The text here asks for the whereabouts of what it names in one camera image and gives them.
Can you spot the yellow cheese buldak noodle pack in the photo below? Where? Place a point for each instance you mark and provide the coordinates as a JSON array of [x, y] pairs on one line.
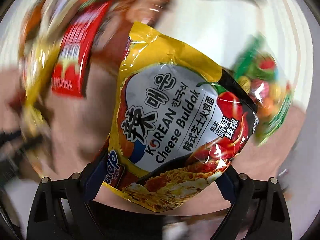
[[178, 122]]

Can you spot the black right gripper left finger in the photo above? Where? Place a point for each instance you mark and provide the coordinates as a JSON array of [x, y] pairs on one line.
[[60, 208]]

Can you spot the green candy bag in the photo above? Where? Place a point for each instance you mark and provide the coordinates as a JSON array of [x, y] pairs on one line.
[[260, 76]]

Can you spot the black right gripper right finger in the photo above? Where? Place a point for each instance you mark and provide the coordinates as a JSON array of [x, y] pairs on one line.
[[270, 219]]

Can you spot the brown snack packet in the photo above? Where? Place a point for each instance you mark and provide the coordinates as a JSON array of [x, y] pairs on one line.
[[110, 42]]

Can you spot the red snack packet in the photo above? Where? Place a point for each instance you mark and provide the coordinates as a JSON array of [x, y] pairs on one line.
[[69, 72]]

